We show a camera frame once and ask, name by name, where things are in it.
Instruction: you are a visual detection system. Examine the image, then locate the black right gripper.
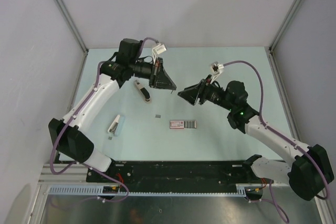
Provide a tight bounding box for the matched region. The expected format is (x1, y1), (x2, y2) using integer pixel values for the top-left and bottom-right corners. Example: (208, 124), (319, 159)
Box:
(178, 74), (235, 111)

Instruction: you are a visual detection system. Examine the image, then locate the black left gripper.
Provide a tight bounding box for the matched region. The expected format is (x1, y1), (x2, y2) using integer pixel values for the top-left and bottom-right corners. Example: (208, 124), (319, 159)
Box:
(129, 57), (176, 90)

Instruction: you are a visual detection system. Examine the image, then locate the beige black small stapler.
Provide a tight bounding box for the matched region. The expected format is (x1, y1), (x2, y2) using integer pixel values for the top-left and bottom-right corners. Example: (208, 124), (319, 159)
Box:
(134, 79), (152, 103)

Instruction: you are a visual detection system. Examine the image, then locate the red staple box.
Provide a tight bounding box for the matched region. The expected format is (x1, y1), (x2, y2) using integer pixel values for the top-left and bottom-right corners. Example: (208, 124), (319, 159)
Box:
(170, 120), (197, 130)

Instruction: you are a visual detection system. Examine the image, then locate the light blue white stapler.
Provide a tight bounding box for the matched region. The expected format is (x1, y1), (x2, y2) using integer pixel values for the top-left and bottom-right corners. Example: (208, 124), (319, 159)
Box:
(107, 114), (125, 136)

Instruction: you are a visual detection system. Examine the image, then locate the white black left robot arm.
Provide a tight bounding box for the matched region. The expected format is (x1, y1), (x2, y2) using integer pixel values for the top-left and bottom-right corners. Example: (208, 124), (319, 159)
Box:
(48, 38), (176, 182)

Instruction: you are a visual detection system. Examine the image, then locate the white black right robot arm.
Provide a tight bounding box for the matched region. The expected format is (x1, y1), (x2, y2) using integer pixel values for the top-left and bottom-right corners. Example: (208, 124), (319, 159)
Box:
(178, 79), (334, 201)

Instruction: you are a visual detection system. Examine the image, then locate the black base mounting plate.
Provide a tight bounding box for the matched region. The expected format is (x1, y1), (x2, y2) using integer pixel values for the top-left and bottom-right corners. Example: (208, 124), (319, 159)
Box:
(86, 160), (274, 186)

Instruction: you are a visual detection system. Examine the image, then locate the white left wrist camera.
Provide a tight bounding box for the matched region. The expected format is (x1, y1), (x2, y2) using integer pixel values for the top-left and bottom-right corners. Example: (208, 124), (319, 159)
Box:
(152, 43), (167, 63)

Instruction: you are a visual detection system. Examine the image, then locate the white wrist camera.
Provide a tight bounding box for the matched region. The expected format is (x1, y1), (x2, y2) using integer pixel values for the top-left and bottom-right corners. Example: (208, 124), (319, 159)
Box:
(210, 61), (224, 84)
(152, 43), (167, 63)

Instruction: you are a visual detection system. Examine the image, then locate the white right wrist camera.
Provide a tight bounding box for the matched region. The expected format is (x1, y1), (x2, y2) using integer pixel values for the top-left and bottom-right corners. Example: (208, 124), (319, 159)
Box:
(210, 61), (224, 84)

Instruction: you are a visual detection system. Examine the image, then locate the white slotted cable duct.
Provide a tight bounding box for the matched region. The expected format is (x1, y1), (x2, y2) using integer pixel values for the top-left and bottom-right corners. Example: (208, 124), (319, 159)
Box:
(47, 183), (263, 197)

